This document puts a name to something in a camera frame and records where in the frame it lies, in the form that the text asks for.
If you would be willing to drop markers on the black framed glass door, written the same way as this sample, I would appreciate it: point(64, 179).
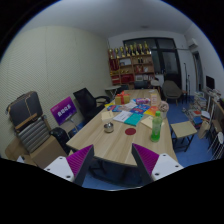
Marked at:
point(170, 61)

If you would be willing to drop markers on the white air conditioner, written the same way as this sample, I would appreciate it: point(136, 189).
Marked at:
point(192, 42)

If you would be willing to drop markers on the white round stool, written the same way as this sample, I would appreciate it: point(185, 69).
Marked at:
point(219, 143)

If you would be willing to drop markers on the black microphone stand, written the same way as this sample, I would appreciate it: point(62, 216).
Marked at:
point(185, 78)

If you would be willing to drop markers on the brown cardboard box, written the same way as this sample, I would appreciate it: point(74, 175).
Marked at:
point(43, 151)

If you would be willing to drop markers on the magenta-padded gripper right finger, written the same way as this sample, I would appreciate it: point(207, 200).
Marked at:
point(165, 166)

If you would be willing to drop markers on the blue red booklet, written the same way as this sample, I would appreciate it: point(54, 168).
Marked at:
point(140, 109)
point(115, 108)

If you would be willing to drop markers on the purple sign board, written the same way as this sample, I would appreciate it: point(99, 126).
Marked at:
point(62, 110)

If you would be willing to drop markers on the dark suitcase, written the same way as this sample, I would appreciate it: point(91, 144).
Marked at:
point(25, 108)

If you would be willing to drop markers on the white booklet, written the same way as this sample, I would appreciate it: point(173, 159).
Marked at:
point(122, 116)

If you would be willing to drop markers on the cream book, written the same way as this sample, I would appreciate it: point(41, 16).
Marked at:
point(107, 115)

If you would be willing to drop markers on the wooden shelf unit with trophies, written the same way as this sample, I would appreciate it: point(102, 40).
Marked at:
point(131, 68)

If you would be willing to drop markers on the wooden desk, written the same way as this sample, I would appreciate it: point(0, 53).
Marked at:
point(218, 106)

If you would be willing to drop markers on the black office chair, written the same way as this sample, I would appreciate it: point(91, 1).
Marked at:
point(85, 101)

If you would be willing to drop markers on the small white side table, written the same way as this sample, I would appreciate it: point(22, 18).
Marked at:
point(112, 88)

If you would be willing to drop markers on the upright yellow card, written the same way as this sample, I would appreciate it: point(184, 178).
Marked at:
point(154, 99)

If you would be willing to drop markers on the beige notebook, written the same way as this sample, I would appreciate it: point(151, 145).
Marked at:
point(146, 121)

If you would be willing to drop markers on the green drink bottle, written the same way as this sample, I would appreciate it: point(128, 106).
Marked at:
point(156, 128)

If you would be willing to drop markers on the black computer monitor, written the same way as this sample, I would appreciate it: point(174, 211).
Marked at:
point(210, 82)

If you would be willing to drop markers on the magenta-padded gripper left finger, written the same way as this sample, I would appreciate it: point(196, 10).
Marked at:
point(60, 166)

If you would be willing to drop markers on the teal book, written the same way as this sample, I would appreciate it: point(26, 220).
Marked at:
point(133, 119)

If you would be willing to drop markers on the orange book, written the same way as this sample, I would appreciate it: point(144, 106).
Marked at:
point(151, 111)

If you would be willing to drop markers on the yellow gift box red ribbon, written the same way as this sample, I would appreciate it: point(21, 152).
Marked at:
point(122, 99)

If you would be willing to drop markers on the small wooden folding table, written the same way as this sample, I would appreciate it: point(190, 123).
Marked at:
point(183, 129)

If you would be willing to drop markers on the small steel cup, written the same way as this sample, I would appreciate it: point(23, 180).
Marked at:
point(108, 127)

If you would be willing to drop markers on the flat round red coaster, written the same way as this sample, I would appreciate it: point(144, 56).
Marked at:
point(130, 131)

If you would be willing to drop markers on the stack of books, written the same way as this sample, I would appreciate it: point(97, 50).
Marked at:
point(199, 102)

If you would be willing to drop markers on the black trash can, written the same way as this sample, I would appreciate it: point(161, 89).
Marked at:
point(60, 136)

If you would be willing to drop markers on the pink flower pot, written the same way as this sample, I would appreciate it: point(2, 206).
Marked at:
point(163, 107)

